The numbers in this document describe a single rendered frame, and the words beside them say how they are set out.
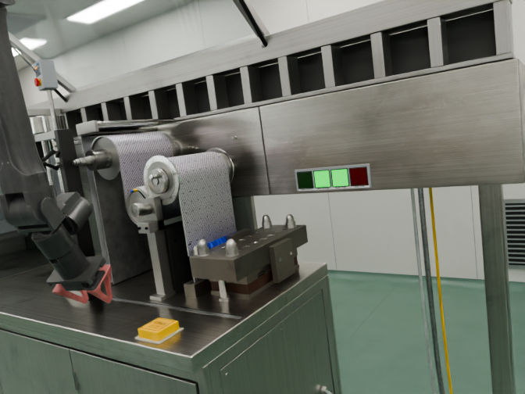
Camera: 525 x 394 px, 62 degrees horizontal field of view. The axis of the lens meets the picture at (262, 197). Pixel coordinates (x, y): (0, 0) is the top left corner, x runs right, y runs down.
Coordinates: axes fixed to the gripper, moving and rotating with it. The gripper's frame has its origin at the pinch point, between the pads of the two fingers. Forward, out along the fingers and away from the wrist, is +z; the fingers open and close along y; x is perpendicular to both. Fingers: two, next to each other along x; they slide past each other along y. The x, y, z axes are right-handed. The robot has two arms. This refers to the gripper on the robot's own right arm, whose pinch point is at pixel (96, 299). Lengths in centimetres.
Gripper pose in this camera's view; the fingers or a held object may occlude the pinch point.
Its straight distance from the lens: 100.3
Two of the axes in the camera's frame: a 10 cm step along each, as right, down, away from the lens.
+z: 2.5, 7.8, 5.8
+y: -9.5, 0.9, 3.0
